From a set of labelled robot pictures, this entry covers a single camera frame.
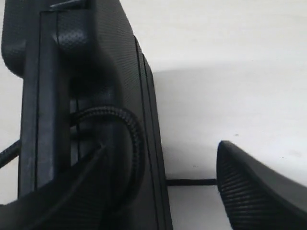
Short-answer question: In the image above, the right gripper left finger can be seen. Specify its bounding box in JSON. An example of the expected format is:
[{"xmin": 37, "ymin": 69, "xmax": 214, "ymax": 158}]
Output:
[{"xmin": 0, "ymin": 148, "xmax": 122, "ymax": 230}]

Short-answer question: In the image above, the black braided rope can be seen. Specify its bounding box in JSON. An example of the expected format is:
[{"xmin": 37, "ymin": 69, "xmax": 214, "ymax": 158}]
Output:
[{"xmin": 0, "ymin": 106, "xmax": 218, "ymax": 202}]

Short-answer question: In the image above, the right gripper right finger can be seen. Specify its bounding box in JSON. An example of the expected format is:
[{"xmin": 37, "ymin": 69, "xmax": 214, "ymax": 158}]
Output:
[{"xmin": 216, "ymin": 141, "xmax": 307, "ymax": 230}]

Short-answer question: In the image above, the black plastic carrying case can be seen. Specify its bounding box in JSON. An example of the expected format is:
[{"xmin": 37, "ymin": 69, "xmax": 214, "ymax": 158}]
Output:
[{"xmin": 0, "ymin": 0, "xmax": 173, "ymax": 230}]

